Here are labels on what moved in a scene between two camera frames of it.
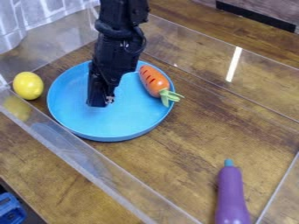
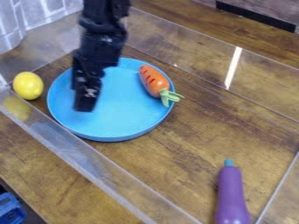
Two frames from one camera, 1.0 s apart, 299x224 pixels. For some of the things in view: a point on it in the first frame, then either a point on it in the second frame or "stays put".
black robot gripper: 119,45 → 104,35
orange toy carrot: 155,85 stays put
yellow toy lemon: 28,85 stays put
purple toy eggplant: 231,209 stays put
